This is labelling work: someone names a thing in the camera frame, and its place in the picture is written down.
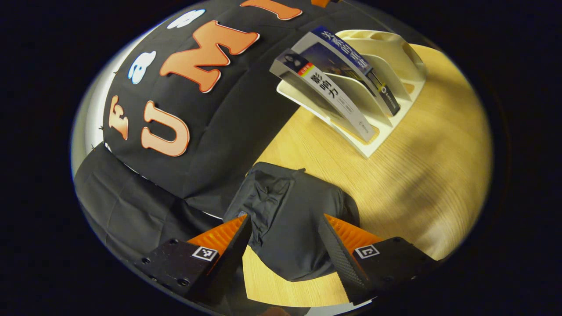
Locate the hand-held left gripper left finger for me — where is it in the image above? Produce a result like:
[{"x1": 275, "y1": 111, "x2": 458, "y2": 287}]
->
[{"x1": 134, "y1": 213, "x2": 253, "y2": 306}]

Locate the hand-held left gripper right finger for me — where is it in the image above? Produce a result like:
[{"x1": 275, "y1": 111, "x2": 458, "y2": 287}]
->
[{"x1": 317, "y1": 213, "x2": 440, "y2": 306}]

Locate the blue cover book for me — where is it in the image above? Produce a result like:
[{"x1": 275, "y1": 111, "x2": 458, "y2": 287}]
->
[{"x1": 292, "y1": 25, "x2": 401, "y2": 117}]

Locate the black backdrop cloth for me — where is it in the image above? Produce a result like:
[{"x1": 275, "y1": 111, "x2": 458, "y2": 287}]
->
[{"x1": 72, "y1": 0, "x2": 348, "y2": 269}]

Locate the white plastic bookshelf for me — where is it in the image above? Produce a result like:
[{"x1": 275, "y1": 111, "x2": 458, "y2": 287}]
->
[{"x1": 276, "y1": 29, "x2": 428, "y2": 159}]

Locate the white portrait cover book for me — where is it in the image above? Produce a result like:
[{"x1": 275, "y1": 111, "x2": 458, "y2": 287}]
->
[{"x1": 269, "y1": 48, "x2": 379, "y2": 143}]

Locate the black schoolbag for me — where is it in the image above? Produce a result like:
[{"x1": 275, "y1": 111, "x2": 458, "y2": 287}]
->
[{"x1": 223, "y1": 162, "x2": 361, "y2": 283}]

